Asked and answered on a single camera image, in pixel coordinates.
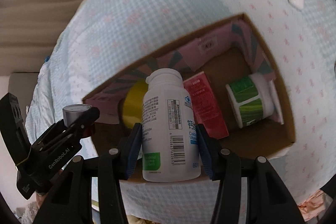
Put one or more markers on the green labelled white jar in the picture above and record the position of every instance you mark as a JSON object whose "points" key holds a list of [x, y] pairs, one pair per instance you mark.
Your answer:
{"points": [[250, 99]]}

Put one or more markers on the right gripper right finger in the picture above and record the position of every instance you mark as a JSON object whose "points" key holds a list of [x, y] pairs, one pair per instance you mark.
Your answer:
{"points": [[268, 199]]}

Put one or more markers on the red rectangular box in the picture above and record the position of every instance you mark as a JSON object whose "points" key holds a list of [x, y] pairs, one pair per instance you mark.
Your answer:
{"points": [[205, 106]]}

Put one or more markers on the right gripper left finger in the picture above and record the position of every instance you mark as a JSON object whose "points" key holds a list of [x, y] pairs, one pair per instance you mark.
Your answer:
{"points": [[70, 199]]}

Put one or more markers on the white pill bottle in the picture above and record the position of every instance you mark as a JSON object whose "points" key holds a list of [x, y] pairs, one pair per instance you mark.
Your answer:
{"points": [[169, 138]]}

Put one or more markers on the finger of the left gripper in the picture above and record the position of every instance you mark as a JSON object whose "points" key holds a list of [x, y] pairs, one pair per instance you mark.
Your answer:
{"points": [[71, 132]]}

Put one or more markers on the small silver red bottle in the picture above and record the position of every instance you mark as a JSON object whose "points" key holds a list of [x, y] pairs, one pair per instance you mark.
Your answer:
{"points": [[73, 112]]}

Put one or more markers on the yellow tape roll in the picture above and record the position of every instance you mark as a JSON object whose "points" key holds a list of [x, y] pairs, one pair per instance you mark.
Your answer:
{"points": [[131, 111]]}

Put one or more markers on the open cardboard box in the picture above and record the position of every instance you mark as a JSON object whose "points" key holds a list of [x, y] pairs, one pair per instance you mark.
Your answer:
{"points": [[225, 51]]}

